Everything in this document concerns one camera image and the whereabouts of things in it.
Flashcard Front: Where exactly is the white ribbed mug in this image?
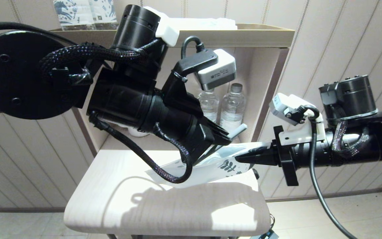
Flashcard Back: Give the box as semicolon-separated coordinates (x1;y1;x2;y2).
128;127;149;137

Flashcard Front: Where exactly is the white blue flat packet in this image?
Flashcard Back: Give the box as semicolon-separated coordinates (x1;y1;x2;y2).
169;17;238;30

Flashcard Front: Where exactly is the white right camera bracket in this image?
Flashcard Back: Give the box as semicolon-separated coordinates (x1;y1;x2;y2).
279;122;327;144

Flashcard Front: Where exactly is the braided right arm cable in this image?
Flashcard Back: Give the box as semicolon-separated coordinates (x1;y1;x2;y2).
331;119;371;160

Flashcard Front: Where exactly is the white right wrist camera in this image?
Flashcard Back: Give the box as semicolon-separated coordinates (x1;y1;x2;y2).
269;93;307;126

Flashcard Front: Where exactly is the grey toothbrush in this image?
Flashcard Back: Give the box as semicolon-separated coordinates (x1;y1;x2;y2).
194;124;248;166

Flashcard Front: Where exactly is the black left camera cable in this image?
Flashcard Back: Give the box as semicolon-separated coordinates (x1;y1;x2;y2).
181;36;206;60

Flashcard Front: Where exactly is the clear water bottle grey cap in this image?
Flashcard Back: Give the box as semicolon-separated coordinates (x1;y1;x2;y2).
198;88;220;124
220;83;246;132

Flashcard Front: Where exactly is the black blue-edged device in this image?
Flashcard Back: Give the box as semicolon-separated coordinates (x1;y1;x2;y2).
251;229;279;239

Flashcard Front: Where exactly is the beige wooden shelf unit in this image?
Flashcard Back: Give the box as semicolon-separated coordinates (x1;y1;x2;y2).
50;23;295;239

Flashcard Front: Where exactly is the black left camera bracket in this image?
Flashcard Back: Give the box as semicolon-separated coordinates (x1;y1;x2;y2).
161;50;219;115

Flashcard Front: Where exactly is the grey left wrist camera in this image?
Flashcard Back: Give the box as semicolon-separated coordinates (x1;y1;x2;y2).
194;49;237;92

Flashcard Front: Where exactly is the white blue floral pouch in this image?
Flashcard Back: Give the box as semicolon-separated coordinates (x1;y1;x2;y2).
145;141;273;189

